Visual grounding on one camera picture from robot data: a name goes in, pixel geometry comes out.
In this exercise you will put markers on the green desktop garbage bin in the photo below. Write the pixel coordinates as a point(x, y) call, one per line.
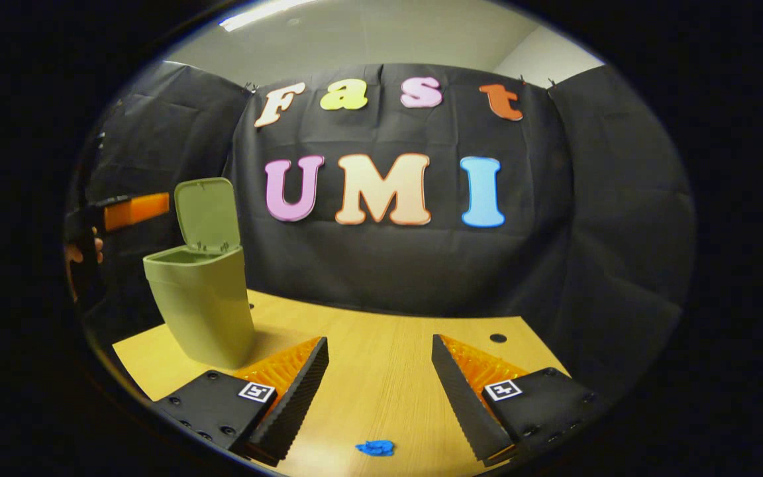
point(206, 311)

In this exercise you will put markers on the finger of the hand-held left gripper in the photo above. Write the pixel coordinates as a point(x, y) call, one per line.
point(140, 209)

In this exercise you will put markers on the black backdrop cloth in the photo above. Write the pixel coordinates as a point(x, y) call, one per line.
point(554, 232)

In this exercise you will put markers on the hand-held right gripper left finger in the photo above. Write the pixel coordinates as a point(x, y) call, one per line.
point(289, 411)

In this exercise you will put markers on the ceiling light panel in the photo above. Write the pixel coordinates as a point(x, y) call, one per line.
point(262, 12)

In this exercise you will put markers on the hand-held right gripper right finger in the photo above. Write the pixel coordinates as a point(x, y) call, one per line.
point(464, 411)

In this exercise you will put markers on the wooden desktop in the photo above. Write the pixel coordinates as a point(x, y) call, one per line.
point(388, 371)

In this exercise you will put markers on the blue paper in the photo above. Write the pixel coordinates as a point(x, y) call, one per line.
point(375, 448)

